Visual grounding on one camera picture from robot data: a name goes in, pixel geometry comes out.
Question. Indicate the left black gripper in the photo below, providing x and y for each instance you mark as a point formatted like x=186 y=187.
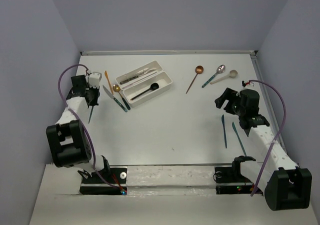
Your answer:
x=96 y=91

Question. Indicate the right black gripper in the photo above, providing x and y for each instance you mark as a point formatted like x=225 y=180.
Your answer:
x=229 y=94

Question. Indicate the teal plastic spoon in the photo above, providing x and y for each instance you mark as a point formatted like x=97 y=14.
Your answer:
x=90 y=115

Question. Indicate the steel knife teal handle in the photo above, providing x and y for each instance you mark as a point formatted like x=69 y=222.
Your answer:
x=114 y=98

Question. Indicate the steel knife dark handle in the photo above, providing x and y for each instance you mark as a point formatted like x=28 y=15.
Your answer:
x=139 y=74

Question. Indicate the black measuring spoon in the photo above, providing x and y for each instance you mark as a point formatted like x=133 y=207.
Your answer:
x=153 y=87

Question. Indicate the pink handled steak knife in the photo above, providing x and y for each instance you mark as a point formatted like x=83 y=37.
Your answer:
x=139 y=79

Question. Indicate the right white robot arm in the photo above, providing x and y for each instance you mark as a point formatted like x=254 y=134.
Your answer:
x=284 y=185

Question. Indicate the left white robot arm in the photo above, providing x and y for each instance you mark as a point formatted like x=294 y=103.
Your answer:
x=67 y=139

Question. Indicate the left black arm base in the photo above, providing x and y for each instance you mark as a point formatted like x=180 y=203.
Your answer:
x=107 y=180

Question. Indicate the beige measuring spoon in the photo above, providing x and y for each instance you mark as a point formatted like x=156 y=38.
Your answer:
x=232 y=75

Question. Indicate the teal plastic knife left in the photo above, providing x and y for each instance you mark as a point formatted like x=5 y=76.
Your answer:
x=224 y=130

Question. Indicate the teal plastic knife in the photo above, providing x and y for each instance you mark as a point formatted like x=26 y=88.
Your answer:
x=224 y=130
x=239 y=139

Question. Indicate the orange plastic knife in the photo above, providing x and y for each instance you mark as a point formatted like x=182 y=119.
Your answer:
x=109 y=82

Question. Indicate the teal plastic knife right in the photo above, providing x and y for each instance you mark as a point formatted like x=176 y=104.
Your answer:
x=239 y=139

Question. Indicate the copper round spoon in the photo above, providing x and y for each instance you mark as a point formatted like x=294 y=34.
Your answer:
x=198 y=70

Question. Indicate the white front utensil tray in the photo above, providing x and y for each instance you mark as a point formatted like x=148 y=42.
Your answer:
x=162 y=78

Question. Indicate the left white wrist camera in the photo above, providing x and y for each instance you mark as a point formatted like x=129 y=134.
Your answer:
x=94 y=80

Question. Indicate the gold spoon teal handle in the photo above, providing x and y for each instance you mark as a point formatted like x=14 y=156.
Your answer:
x=117 y=89

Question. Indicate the silver spoon teal handle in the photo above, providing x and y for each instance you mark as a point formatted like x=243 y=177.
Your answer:
x=219 y=70

